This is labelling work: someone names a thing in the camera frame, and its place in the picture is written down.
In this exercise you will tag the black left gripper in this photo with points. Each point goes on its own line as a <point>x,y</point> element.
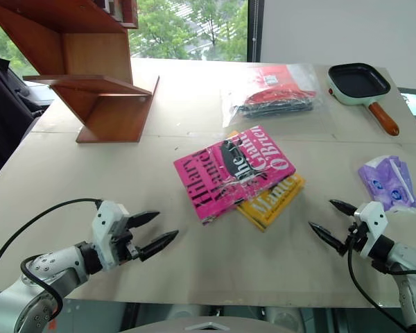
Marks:
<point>123,247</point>

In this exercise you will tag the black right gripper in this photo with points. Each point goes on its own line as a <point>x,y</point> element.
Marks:
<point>355,240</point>

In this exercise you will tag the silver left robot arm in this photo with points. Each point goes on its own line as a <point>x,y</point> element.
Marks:
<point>52,270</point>

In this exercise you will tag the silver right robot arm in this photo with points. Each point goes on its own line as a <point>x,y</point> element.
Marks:
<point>407,267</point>

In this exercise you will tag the yellow paperback book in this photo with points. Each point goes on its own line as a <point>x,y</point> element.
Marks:
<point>272,208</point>

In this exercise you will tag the pink paperback book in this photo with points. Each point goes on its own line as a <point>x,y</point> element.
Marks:
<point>211,180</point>

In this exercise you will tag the wooden zigzag shelf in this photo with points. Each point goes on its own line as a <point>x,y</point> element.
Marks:
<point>100,52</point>

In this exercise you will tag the purple tissue pack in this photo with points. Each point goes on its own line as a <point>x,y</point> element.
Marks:
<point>388,184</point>

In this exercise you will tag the black flat package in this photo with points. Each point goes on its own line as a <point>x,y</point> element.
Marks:
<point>281,105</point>

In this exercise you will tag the mint square frying pan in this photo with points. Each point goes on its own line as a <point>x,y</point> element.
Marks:
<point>358,81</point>

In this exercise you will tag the red flat package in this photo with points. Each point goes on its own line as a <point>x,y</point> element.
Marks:
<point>281,83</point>

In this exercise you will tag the clear plastic bag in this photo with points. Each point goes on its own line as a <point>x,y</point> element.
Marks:
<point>235,104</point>

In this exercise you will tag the black chair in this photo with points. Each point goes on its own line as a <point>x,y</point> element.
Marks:
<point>3,114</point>

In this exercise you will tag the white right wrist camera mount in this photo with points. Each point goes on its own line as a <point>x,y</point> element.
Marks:
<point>374,222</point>

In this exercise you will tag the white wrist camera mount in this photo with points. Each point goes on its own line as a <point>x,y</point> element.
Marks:
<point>374,222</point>
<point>105,225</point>

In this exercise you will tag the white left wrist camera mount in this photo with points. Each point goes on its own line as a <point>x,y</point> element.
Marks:
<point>105,225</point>

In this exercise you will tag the black window frame post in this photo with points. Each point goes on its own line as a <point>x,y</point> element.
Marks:
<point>254,31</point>

